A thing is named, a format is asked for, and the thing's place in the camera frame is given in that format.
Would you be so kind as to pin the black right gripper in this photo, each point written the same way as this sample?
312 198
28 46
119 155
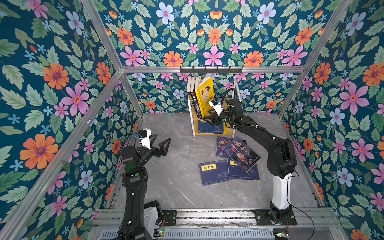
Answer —
215 118

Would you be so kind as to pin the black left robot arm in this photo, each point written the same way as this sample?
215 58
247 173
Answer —
140 218

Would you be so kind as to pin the black book standing on shelf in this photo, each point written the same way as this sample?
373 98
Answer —
189 92

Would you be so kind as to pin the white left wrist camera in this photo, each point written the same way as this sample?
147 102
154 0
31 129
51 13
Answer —
145 138

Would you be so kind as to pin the aluminium front rail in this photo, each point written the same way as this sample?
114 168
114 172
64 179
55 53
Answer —
306 217

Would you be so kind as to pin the wooden white frame shelf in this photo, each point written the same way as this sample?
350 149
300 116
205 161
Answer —
231 102

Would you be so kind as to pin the purple portrait book top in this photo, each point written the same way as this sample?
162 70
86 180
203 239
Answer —
241 154

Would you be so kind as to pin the yellow cartoon book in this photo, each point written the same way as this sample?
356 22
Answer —
204 91

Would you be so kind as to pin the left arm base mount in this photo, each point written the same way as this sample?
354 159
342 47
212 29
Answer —
168 217

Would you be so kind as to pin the black wolf cover book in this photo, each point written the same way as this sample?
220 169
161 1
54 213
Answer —
194 98

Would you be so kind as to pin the navy book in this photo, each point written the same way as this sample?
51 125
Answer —
214 172
237 173
206 128

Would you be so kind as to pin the black wall hook rail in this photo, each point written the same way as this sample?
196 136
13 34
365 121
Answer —
211 70

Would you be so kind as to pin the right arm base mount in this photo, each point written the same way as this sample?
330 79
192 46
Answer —
275 217

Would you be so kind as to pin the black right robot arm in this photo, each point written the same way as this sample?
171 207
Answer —
281 161

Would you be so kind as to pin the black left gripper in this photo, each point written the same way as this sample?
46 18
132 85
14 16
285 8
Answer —
163 152

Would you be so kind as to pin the purple book underneath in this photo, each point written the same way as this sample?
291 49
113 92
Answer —
221 145

